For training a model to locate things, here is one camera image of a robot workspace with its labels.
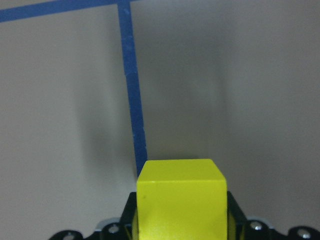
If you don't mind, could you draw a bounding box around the yellow wooden block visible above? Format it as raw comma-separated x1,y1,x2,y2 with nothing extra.
135,159,228,240

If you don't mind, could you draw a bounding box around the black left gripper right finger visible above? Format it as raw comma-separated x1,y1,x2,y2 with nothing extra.
227,191,320,240

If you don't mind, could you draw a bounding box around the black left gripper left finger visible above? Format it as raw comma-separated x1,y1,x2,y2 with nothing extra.
49,192,137,240

